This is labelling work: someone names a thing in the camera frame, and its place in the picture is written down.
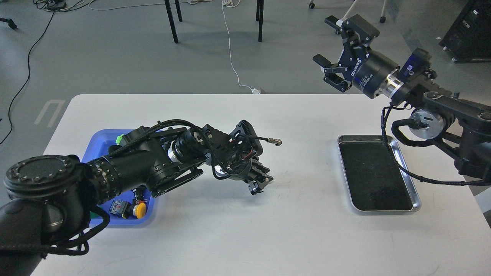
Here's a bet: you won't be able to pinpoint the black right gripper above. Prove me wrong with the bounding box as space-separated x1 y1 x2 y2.
313 15 399 99

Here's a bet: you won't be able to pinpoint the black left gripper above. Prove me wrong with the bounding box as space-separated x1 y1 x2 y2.
214 156 274 195

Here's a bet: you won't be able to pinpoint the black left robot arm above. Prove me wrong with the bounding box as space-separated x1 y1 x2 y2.
1 119 282 276

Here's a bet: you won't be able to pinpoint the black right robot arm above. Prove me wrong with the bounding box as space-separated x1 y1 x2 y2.
313 14 491 186

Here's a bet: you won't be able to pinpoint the silver metal tray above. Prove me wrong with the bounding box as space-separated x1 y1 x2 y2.
337 135 422 215

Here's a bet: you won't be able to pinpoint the blue plastic tray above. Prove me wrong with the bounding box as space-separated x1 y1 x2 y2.
66 127 171 227

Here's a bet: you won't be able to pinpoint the white chair base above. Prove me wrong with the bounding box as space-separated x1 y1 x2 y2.
300 0 388 39

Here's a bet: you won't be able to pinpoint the black table legs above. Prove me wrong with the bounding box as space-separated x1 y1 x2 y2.
164 0 264 44

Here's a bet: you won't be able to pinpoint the black equipment case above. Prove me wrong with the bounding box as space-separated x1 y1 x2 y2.
439 0 491 63

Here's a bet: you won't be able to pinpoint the black push button switch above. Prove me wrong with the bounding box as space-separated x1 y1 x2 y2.
132 185 147 205

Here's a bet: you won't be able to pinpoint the yellow push button switch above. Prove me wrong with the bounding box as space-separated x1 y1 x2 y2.
121 200 147 219

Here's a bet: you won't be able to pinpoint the white floor cable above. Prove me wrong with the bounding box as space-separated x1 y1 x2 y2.
221 0 260 94

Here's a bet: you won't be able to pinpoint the clear small switch block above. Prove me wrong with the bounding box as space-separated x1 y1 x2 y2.
109 200 127 215

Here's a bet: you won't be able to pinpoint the light green white switch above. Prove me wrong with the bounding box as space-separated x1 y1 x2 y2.
115 134 127 146

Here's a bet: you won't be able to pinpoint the black floor cable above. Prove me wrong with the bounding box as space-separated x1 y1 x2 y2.
0 0 89 145

